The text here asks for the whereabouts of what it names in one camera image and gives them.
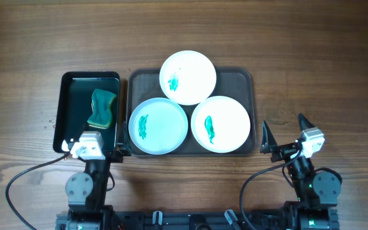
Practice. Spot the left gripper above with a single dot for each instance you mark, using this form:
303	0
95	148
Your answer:
114	154

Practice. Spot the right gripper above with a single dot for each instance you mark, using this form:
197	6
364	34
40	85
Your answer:
286	151

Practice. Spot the green yellow sponge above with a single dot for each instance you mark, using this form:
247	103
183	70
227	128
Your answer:
101	102

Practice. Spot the pale blue plate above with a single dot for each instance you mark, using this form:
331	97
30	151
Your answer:
158	126

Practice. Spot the white plate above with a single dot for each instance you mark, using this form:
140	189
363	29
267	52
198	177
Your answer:
187	77
220	124

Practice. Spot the white plate top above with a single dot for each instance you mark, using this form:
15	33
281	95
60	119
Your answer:
187	77

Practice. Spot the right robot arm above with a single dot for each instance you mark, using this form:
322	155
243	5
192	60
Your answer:
317	190

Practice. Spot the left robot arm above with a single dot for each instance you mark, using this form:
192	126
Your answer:
87	190

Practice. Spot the black water basin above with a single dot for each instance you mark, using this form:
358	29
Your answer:
75	107

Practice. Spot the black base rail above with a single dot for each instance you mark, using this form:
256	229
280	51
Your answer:
259	219

